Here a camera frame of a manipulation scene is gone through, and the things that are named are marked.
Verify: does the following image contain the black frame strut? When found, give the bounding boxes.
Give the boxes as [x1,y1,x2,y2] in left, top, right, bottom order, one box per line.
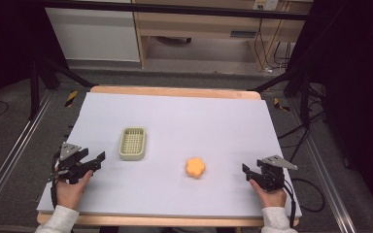
[28,57,96,121]
[247,62,313,128]

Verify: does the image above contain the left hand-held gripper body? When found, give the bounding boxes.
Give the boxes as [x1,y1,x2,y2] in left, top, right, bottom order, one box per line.
[49,141,93,185]

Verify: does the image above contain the pale green slotted soap dish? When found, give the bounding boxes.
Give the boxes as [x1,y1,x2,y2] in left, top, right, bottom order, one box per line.
[118,126,148,162]

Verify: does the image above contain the black frame crossbar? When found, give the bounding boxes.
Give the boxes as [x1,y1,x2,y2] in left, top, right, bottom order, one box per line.
[40,0,309,21]

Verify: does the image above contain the cables under wooden desk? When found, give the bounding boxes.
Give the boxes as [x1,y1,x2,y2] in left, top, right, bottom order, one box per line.
[253,17,293,73]

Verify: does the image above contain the white cabinet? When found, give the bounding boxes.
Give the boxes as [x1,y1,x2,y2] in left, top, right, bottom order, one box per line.
[44,7,141,63]

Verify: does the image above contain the person's left hand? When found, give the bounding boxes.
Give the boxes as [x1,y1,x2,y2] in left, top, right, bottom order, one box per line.
[54,170,94,211]

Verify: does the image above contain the white table mat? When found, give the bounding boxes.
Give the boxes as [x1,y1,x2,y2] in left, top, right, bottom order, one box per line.
[35,91,303,218]

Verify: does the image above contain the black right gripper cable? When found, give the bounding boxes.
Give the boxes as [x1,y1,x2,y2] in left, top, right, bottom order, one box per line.
[283,179,298,228]

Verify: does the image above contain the black looped floor cable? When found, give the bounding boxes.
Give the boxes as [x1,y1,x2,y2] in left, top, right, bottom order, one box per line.
[290,177,326,214]

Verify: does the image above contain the metal floor rail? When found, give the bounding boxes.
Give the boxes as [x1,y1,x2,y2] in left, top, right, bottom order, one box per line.
[0,89,55,225]
[287,96,358,233]

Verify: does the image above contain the wooden table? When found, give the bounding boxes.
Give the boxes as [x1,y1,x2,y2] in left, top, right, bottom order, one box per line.
[36,84,301,228]

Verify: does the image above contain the yellow and black floor tape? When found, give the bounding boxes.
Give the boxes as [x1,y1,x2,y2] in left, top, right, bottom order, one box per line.
[64,89,79,108]
[273,97,291,113]

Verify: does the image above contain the white power strip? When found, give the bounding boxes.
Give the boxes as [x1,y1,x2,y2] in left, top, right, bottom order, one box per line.
[253,0,280,11]

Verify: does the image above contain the black floor cables bundle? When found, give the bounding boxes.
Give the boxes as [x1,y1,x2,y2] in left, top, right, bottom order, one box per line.
[277,82,327,163]

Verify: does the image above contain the orange flower-shaped soap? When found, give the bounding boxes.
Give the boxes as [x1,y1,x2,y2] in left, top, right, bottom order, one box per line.
[185,156,207,180]

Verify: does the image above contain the light wooden desk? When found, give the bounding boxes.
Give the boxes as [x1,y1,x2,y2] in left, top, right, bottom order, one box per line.
[131,0,315,72]

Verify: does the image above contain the person's right hand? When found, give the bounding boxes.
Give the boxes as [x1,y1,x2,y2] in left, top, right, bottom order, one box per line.
[249,179,288,209]

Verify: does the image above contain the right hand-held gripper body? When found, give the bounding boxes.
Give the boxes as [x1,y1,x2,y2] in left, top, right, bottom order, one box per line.
[254,154,299,194]

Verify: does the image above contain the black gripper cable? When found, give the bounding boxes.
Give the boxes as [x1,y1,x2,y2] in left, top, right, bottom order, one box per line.
[49,154,62,209]
[283,179,298,228]

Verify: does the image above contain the black curtain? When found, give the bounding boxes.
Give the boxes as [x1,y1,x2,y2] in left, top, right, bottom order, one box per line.
[0,0,70,113]
[287,0,373,222]

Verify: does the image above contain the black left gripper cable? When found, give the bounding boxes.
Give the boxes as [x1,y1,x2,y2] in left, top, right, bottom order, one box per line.
[49,154,62,209]

